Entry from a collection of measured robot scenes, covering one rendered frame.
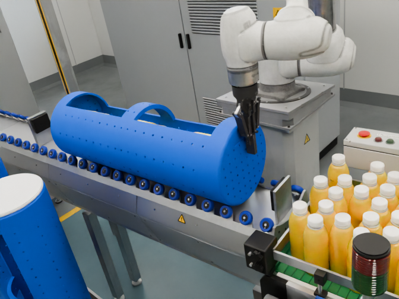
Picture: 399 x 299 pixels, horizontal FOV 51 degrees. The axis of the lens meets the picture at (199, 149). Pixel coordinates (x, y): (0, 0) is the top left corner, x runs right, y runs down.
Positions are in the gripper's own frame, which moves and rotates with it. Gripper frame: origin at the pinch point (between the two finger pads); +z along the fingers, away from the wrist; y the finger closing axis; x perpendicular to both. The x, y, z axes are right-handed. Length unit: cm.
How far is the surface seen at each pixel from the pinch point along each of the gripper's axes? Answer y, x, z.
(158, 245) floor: 35, 104, 116
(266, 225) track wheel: -13.1, -11.0, 19.3
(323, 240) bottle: -17.6, -31.0, 13.3
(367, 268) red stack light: -41, -49, -7
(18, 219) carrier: -51, 65, 16
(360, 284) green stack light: -41, -48, -2
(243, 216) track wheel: -12.5, -2.6, 19.1
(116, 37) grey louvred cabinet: 168, 256, 23
